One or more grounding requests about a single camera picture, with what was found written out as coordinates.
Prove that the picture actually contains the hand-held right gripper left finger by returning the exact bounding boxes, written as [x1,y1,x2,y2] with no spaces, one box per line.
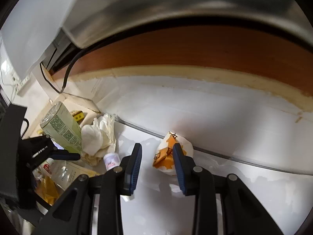
[34,143,143,235]

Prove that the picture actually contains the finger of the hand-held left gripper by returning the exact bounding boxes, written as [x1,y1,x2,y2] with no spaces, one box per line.
[22,134,81,167]

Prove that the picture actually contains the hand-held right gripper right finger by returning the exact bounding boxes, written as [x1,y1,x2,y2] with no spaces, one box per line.
[172,142,287,235]

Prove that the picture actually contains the orange and white food wrapper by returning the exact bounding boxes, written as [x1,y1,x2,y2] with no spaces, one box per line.
[152,131,194,177]

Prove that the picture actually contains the pale green printed can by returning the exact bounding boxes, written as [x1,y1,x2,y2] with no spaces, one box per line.
[40,101,84,155]

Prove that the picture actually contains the white printed paper box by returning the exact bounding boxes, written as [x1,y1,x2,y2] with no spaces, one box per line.
[48,160,100,193]

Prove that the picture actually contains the white packet red label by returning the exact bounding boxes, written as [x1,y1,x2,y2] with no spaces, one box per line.
[41,158,56,177]

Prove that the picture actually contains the small white bottle pink label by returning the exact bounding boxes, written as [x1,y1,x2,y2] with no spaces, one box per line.
[103,152,121,171]

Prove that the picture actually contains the crumpled white tissue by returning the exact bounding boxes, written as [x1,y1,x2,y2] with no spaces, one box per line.
[80,113,117,166]

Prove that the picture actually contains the yellow plastic wrapper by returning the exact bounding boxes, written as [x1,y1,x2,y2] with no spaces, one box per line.
[36,176,60,206]

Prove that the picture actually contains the small yellow box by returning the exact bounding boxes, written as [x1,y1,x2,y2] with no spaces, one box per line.
[70,111,85,122]

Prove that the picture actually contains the brown wooden panel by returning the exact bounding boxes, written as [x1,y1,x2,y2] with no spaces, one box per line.
[50,25,313,96]

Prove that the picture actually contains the stainless steel range hood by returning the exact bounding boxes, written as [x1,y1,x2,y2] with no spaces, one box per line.
[60,0,307,49]

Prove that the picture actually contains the black cable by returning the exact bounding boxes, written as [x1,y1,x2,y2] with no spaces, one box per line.
[40,43,103,94]

